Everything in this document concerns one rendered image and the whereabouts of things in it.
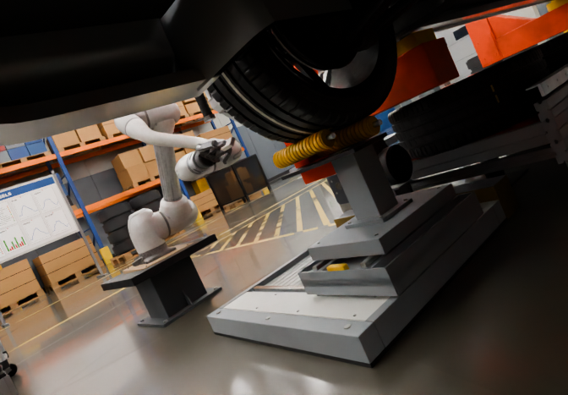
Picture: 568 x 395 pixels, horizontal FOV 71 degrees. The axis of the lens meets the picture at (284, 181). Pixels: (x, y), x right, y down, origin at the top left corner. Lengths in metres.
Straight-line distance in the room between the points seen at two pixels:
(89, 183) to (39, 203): 5.17
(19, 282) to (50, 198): 3.56
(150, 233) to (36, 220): 5.22
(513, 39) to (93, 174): 11.10
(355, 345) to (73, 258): 10.12
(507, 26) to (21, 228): 6.75
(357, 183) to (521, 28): 2.44
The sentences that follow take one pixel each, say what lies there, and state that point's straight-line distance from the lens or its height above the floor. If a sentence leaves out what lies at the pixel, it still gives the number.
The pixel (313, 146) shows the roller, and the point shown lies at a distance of 1.15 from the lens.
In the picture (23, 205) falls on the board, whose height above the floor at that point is 1.55.
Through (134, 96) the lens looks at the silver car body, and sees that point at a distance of 0.86.
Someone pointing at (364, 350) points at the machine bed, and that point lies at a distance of 0.98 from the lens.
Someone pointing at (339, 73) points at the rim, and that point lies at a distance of 1.46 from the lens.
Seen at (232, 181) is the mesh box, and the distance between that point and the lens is 9.82.
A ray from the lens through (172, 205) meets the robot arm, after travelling 2.28.
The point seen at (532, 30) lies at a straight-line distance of 3.44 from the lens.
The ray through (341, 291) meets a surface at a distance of 1.17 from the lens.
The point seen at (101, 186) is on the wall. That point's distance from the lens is 12.57.
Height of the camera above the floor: 0.50
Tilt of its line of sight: 3 degrees down
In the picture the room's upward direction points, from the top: 24 degrees counter-clockwise
